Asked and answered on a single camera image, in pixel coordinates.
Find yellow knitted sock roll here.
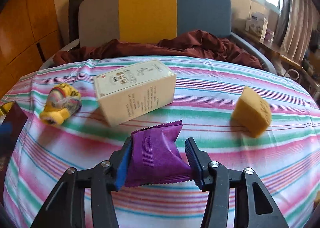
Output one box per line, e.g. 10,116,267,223
40,83,82,125

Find yellow sponge block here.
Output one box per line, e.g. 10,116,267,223
232,86,272,138

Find white cardboard box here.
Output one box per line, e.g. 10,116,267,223
94,59,177,127

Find gold metal tin box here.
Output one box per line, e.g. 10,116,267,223
1,101,28,204

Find striped pink green bedsheet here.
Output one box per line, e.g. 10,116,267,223
1,56,319,227

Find wooden wardrobe panels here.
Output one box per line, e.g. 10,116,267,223
1,0,62,96

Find black rolled mat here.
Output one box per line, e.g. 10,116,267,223
68,0,84,42

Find wooden side shelf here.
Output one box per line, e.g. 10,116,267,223
233,28,319,101

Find grey yellow blue headboard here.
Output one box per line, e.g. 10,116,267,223
79,0,232,47

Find maroon crumpled blanket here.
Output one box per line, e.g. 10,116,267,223
53,30,263,70

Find white product box on shelf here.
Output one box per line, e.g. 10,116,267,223
245,12,268,40

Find right striped curtain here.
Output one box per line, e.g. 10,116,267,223
273,0,318,64

